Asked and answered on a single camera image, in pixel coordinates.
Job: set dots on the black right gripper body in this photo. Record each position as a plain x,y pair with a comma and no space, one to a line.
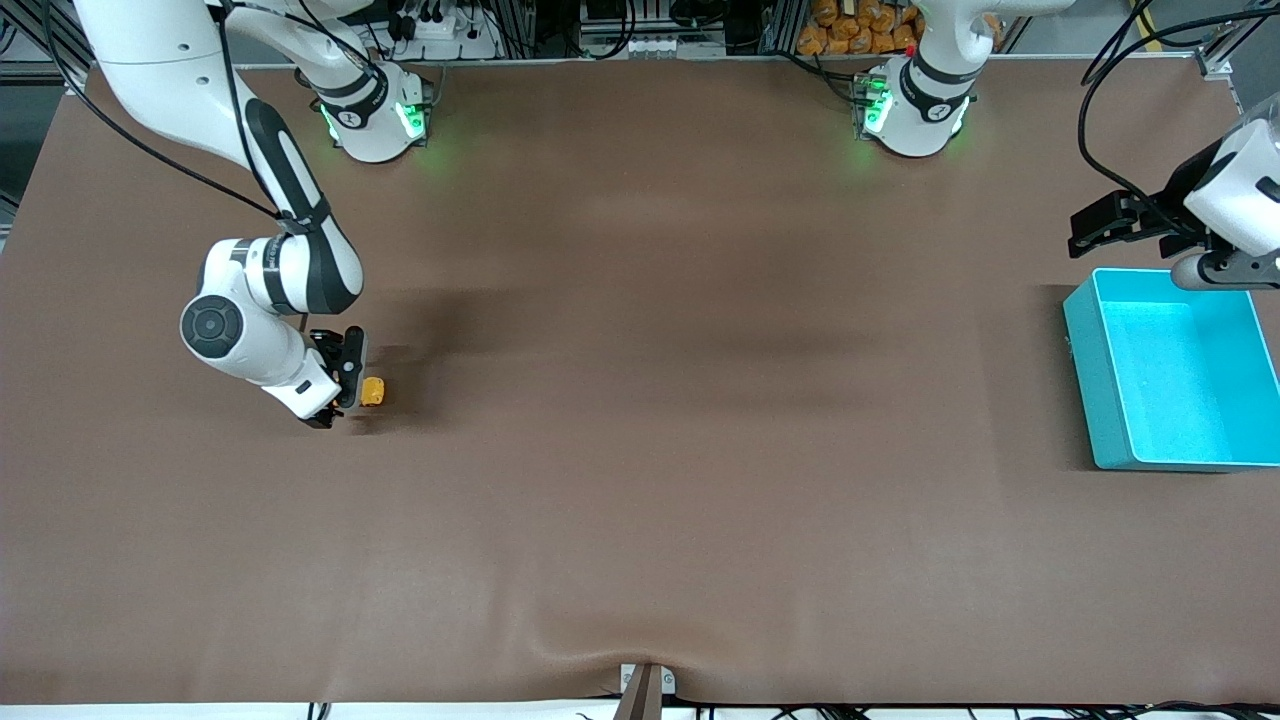
329,353

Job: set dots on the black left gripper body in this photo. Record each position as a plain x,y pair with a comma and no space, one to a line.
1168,208

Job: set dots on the yellow beetle toy car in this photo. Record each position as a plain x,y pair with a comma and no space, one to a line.
373,392

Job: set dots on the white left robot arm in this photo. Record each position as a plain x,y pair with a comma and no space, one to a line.
925,110

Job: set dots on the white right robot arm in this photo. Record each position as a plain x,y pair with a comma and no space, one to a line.
160,50

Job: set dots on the teal plastic bin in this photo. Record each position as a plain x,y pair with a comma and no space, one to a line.
1170,380

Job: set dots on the orange packet pile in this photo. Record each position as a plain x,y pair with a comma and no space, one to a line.
860,25

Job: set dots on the white power strip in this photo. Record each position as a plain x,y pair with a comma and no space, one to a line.
440,28

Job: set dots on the silver connector device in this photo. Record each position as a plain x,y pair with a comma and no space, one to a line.
650,45

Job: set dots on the aluminium frame profile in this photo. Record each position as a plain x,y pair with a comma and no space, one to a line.
1218,62

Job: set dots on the aluminium frame post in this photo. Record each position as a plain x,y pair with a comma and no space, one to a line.
30,72

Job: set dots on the metal table edge bracket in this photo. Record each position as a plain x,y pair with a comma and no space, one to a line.
668,682

